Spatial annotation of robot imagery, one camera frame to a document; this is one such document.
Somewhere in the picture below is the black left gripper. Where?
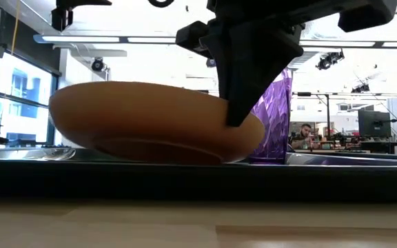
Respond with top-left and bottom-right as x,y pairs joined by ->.
51,0 -> 113,32

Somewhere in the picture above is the person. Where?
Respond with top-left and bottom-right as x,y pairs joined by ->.
290,123 -> 318,149

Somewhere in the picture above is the orange plate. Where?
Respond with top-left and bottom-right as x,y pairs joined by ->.
48,81 -> 266,165

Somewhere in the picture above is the black computer monitor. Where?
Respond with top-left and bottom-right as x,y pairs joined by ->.
358,109 -> 392,138

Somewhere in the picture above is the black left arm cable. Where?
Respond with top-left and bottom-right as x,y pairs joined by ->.
148,0 -> 175,8

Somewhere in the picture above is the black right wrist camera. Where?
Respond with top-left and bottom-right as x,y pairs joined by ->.
175,19 -> 220,59

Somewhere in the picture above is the black plastic tray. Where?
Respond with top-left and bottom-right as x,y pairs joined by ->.
0,147 -> 397,203

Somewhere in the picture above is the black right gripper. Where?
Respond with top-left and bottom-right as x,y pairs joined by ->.
207,0 -> 340,127

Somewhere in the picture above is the purple faceted plastic cup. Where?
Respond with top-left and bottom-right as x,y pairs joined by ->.
248,68 -> 294,165

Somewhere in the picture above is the black frame workstation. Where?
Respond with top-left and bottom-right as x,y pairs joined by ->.
292,91 -> 332,145

